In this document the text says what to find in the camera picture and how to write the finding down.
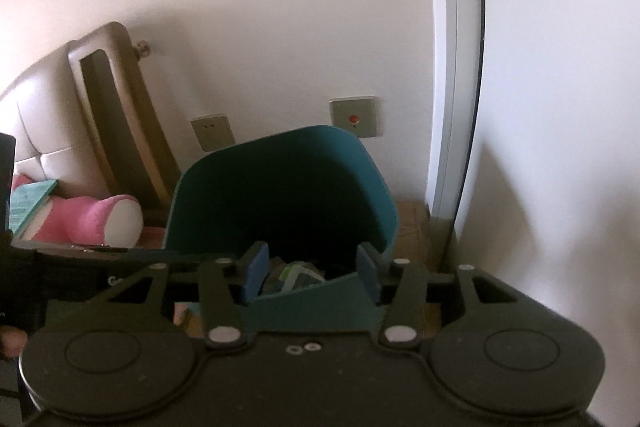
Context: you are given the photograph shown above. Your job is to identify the teal plastic trash bin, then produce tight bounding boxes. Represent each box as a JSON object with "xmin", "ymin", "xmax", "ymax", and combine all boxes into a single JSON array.
[{"xmin": 163, "ymin": 126, "xmax": 399, "ymax": 333}]

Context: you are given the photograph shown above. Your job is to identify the dark wooden nightstand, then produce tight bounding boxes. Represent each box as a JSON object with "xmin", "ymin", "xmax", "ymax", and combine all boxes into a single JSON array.
[{"xmin": 139, "ymin": 199, "xmax": 442, "ymax": 341}]

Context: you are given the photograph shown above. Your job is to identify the person's left hand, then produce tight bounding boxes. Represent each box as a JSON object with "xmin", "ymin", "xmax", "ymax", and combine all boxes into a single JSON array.
[{"xmin": 0, "ymin": 325, "xmax": 28, "ymax": 359}]

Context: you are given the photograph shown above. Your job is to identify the white printed paper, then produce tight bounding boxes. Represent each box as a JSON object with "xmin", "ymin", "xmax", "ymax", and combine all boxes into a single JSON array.
[{"xmin": 262, "ymin": 258, "xmax": 326, "ymax": 295}]

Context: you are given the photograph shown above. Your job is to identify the teal patterned book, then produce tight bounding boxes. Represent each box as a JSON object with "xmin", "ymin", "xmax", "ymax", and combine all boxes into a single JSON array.
[{"xmin": 9, "ymin": 180, "xmax": 58, "ymax": 237}]

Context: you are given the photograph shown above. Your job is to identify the pink plush toy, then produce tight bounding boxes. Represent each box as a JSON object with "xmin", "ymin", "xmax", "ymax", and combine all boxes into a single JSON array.
[{"xmin": 11, "ymin": 174, "xmax": 143, "ymax": 247}]

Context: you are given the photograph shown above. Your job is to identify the beige padded headboard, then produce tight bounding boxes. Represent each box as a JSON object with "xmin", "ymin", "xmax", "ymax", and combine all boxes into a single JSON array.
[{"xmin": 1, "ymin": 44, "xmax": 111, "ymax": 199}]

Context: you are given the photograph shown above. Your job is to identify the beige wall socket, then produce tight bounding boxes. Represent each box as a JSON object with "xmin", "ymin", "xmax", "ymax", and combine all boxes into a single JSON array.
[{"xmin": 191, "ymin": 114, "xmax": 235, "ymax": 153}]

